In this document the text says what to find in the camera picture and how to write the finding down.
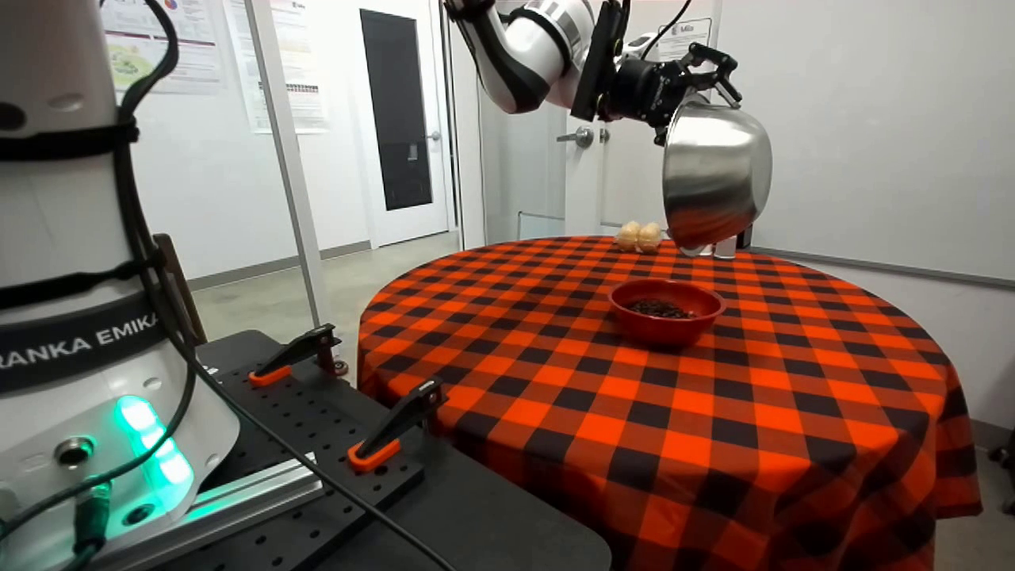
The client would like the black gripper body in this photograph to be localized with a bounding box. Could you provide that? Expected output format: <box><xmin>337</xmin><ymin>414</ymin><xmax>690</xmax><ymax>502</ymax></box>
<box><xmin>610</xmin><ymin>55</ymin><xmax>684</xmax><ymax>130</ymax></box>

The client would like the silver metal bowl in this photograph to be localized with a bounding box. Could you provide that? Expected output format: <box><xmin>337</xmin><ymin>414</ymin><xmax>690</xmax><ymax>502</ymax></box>
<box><xmin>657</xmin><ymin>90</ymin><xmax>776</xmax><ymax>254</ymax></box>

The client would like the roasted coffee beans pile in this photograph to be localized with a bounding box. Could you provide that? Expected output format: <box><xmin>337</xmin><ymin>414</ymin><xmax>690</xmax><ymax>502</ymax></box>
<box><xmin>627</xmin><ymin>296</ymin><xmax>704</xmax><ymax>321</ymax></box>

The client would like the orange plastic bowl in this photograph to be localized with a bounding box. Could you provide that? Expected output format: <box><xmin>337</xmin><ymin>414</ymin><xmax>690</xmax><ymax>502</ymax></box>
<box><xmin>605</xmin><ymin>276</ymin><xmax>728</xmax><ymax>353</ymax></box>

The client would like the white door with dark window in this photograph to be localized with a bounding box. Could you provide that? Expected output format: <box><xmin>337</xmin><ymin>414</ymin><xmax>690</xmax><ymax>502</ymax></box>
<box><xmin>348</xmin><ymin>0</ymin><xmax>457</xmax><ymax>246</ymax></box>

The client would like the red black checkered tablecloth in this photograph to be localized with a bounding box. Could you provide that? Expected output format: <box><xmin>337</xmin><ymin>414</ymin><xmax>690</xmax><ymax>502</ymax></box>
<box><xmin>356</xmin><ymin>230</ymin><xmax>985</xmax><ymax>571</ymax></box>

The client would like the grey metal pole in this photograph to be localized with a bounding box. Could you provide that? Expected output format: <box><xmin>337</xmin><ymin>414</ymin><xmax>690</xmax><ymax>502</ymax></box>
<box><xmin>240</xmin><ymin>0</ymin><xmax>333</xmax><ymax>332</ymax></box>

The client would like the black clamp with orange grip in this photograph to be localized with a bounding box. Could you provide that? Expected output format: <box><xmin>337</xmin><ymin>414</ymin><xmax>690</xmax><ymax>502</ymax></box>
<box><xmin>342</xmin><ymin>375</ymin><xmax>448</xmax><ymax>480</ymax></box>
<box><xmin>245</xmin><ymin>321</ymin><xmax>348</xmax><ymax>394</ymax></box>

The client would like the black perforated mounting platform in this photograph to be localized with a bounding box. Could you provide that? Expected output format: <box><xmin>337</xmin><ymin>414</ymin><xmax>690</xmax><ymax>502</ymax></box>
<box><xmin>93</xmin><ymin>326</ymin><xmax>614</xmax><ymax>571</ymax></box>

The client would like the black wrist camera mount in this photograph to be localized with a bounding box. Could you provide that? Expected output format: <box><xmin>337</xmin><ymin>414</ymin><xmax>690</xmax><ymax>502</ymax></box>
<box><xmin>572</xmin><ymin>0</ymin><xmax>633</xmax><ymax>124</ymax></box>

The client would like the silver door lever handle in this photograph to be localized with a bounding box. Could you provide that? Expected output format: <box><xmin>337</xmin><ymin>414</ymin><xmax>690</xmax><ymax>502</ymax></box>
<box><xmin>556</xmin><ymin>124</ymin><xmax>599</xmax><ymax>153</ymax></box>

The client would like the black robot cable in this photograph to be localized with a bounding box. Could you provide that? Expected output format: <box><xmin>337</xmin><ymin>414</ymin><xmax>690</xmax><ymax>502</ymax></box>
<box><xmin>0</xmin><ymin>0</ymin><xmax>207</xmax><ymax>543</ymax></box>

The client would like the silver aluminium rail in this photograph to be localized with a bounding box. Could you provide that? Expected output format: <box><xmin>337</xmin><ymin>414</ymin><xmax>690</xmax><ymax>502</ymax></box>
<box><xmin>104</xmin><ymin>452</ymin><xmax>327</xmax><ymax>571</ymax></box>

